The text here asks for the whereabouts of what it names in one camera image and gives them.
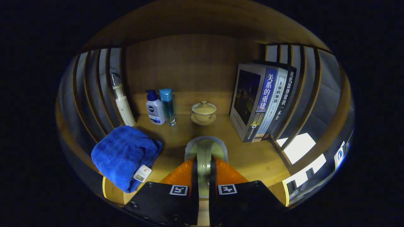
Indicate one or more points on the white pump bottle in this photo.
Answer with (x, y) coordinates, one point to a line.
(124, 110)

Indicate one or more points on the small black object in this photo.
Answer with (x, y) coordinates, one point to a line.
(309, 172)

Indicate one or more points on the white spine book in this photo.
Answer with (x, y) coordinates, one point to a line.
(274, 104)

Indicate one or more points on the beige lidded tea cup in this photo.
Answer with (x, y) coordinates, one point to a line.
(203, 113)

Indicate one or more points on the blue folded towel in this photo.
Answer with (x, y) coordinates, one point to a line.
(123, 154)

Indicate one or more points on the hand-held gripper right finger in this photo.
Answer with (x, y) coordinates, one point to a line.
(213, 205)

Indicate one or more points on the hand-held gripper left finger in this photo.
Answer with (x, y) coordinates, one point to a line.
(194, 205)

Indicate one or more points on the dark cover book blue spine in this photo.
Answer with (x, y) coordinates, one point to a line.
(249, 97)

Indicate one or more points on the teal clear bottle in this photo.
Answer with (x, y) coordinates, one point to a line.
(167, 107)

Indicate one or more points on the wooden countertop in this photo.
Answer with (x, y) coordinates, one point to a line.
(246, 157)

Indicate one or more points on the white lotion bottle blue cap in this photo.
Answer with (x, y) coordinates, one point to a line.
(155, 112)

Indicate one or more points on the wooden cabinet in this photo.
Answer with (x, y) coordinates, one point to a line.
(189, 63)

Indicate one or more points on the black spine book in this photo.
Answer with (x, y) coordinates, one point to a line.
(288, 91)

